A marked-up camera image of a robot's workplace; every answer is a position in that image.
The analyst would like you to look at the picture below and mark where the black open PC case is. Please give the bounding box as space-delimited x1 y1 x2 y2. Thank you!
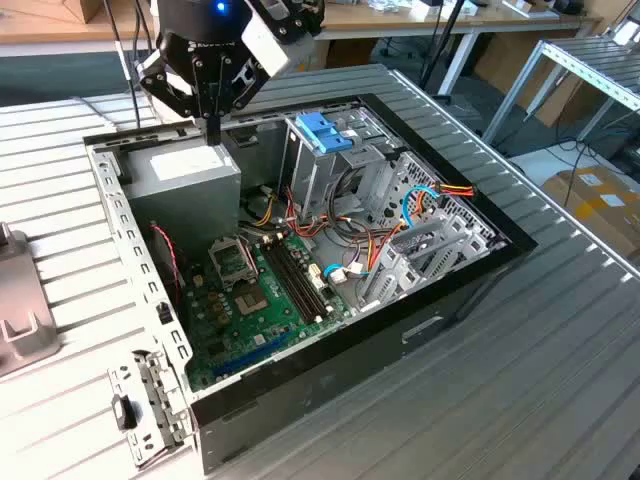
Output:
82 92 540 476

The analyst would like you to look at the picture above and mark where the wooden desk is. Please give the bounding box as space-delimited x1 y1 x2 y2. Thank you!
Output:
0 0 606 96

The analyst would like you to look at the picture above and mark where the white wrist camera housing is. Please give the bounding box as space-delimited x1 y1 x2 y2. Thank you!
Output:
241 7 292 77

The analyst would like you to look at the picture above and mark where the orange wire bundle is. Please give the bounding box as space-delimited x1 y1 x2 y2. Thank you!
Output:
239 183 407 282

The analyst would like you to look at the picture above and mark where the CPU socket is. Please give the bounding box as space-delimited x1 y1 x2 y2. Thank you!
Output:
233 287 274 319

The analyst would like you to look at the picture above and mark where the grey power supply unit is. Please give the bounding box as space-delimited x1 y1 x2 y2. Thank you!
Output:
119 135 244 261

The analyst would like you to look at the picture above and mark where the black camera bracket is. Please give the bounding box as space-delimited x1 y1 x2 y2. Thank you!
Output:
249 0 327 49

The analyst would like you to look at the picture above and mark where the blue plastic drive bracket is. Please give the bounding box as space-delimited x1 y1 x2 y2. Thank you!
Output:
294 112 357 157

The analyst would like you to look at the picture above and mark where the metal drive cage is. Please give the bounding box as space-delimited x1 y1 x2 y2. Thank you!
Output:
277 107 407 226

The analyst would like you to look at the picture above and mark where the black case fan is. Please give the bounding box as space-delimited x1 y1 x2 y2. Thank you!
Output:
148 224 189 307

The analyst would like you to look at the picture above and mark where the red twisted fan wire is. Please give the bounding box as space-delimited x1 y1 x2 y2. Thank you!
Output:
149 223 185 304

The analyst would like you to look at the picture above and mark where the green motherboard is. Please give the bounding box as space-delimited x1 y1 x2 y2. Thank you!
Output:
182 232 351 394

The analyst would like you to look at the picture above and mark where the metal disk bay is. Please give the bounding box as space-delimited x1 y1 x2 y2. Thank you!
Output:
357 212 509 315

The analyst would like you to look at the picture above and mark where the blue expansion slot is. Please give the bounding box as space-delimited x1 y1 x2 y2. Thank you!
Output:
212 327 294 379

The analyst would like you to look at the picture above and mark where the black plastic clip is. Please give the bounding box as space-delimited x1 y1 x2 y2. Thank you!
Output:
112 393 140 432

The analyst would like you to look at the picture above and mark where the large cardboard box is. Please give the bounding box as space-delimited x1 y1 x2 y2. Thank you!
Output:
542 166 640 261

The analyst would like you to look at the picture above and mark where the metal card retention bracket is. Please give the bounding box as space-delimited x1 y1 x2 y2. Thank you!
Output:
107 349 197 470

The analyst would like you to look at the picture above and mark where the metal socket cover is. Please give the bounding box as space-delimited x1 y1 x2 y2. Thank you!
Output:
207 237 261 292

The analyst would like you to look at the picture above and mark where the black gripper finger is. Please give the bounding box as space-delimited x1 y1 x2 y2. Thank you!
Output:
136 51 216 147
213 51 272 147

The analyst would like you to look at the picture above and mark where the small cardboard box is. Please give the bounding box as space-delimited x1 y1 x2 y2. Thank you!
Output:
59 0 109 24

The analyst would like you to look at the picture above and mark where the blue wire with white plug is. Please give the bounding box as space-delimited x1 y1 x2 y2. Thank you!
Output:
322 263 369 287

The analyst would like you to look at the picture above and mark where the black RAM slot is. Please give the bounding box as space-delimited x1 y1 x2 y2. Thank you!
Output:
262 243 315 326
274 238 327 319
268 241 321 323
280 235 333 315

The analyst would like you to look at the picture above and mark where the blue data wire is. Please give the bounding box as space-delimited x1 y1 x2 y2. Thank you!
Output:
399 183 446 234

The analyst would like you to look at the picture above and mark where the grey parts rack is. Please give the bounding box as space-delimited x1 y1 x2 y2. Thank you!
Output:
0 222 64 379

